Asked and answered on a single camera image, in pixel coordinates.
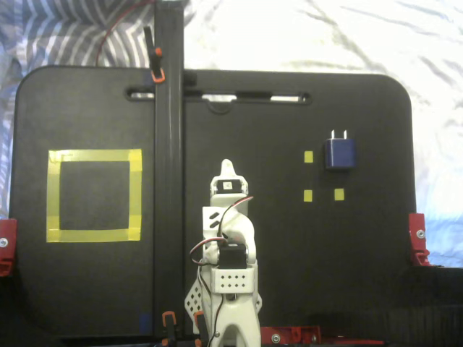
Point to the orange and black spring clamp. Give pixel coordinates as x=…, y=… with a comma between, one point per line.
x=156, y=65
x=169, y=321

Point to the small yellow tape marker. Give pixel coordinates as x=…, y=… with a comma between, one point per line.
x=339, y=194
x=308, y=157
x=308, y=195

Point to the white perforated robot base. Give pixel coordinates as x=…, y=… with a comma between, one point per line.
x=193, y=300

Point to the white fixed gripper jaw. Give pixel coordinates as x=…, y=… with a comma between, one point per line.
x=234, y=172

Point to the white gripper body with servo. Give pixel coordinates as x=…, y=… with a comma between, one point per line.
x=228, y=199

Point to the yellow tape square frame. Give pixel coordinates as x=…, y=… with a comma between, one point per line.
x=90, y=155

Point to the small orange base clamp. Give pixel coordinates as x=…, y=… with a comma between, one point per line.
x=199, y=321

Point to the red corner clamp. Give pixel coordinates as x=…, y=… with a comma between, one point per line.
x=7, y=238
x=417, y=246

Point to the black flat rail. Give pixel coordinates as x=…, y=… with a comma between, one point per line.
x=170, y=144

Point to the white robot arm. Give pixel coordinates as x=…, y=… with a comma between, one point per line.
x=238, y=227

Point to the black backdrop board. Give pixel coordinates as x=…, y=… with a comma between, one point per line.
x=434, y=307

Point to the red screw clamp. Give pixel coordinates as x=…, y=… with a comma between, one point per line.
x=289, y=334

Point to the grey striped white bedsheet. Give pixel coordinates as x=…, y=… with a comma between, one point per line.
x=325, y=36

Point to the blue and white charger block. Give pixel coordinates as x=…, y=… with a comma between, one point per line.
x=340, y=155

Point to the white movable gripper jaw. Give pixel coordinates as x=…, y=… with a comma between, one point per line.
x=226, y=169

